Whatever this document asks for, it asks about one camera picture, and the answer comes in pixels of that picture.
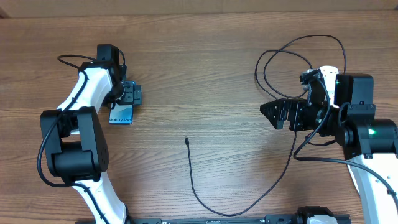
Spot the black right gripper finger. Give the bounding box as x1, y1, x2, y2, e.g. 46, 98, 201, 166
260, 102, 288, 129
269, 98, 299, 121

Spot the Samsung Galaxy smartphone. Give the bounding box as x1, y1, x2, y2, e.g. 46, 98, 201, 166
108, 80, 136, 126

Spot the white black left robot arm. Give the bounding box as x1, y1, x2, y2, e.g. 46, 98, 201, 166
37, 44, 142, 223

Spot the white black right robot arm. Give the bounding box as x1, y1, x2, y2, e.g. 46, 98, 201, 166
260, 70, 397, 223

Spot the white power strip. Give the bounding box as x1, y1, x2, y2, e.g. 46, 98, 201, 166
319, 65, 339, 108

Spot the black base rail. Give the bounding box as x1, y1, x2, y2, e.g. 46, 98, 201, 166
74, 205, 352, 224

